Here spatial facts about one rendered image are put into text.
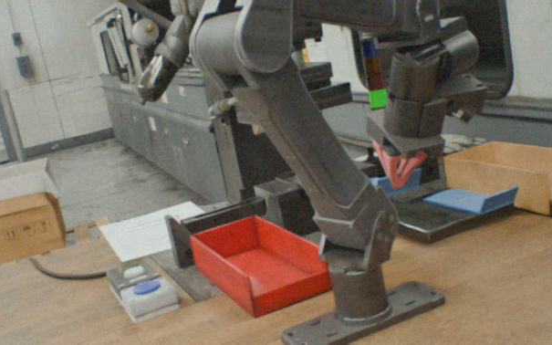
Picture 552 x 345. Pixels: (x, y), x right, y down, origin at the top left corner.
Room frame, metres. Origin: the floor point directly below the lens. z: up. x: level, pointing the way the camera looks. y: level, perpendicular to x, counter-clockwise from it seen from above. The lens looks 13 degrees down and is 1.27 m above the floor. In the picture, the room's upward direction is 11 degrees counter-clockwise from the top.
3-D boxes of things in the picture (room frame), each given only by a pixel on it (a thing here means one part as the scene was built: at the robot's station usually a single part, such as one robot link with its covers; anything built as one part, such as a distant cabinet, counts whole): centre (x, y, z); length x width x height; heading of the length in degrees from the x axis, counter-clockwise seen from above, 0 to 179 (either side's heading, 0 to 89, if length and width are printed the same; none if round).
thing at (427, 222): (1.07, -0.26, 0.91); 0.17 x 0.16 x 0.02; 112
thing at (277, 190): (1.19, -0.07, 0.98); 0.20 x 0.10 x 0.01; 112
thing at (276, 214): (1.19, -0.07, 0.94); 0.20 x 0.10 x 0.07; 112
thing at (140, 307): (0.93, 0.21, 0.90); 0.07 x 0.07 x 0.06; 22
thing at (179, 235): (1.10, 0.16, 0.95); 0.06 x 0.03 x 0.09; 112
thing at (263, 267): (0.96, 0.05, 0.93); 0.25 x 0.12 x 0.06; 22
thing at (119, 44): (6.64, 1.19, 1.27); 0.23 x 0.18 x 0.38; 109
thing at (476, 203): (1.06, -0.31, 0.93); 0.15 x 0.07 x 0.03; 24
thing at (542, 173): (1.11, -0.41, 0.93); 0.25 x 0.13 x 0.08; 22
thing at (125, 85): (7.11, 1.35, 1.21); 0.86 x 0.10 x 0.79; 19
